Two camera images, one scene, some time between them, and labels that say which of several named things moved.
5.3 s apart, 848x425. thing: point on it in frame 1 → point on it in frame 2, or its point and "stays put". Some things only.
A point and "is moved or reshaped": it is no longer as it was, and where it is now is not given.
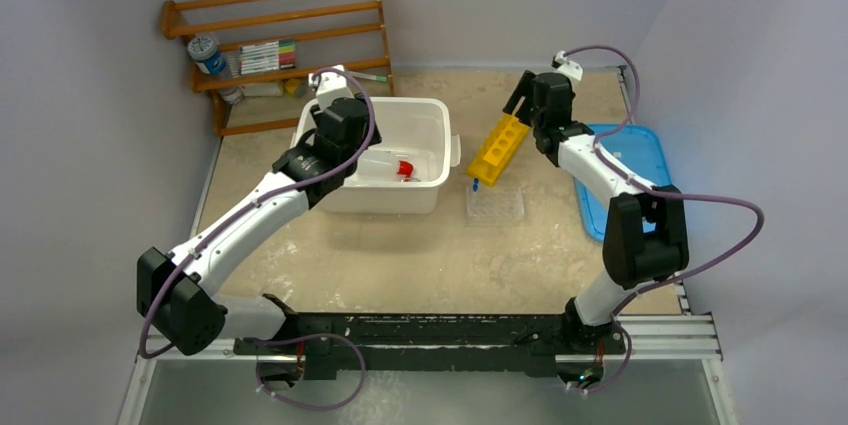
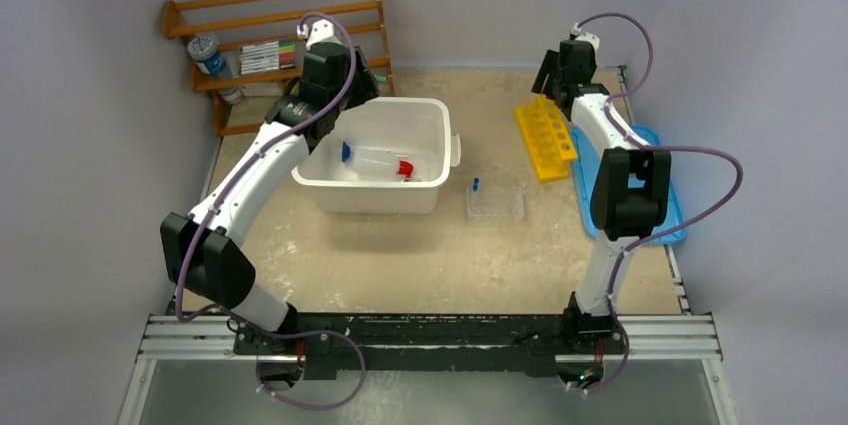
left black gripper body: [317, 113] → [361, 89]
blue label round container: [206, 54] stays put
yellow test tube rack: [498, 149] is moved or reshaped
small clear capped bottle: [232, 94] stays put
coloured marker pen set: [268, 56] stays put
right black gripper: [530, 98] → [549, 77]
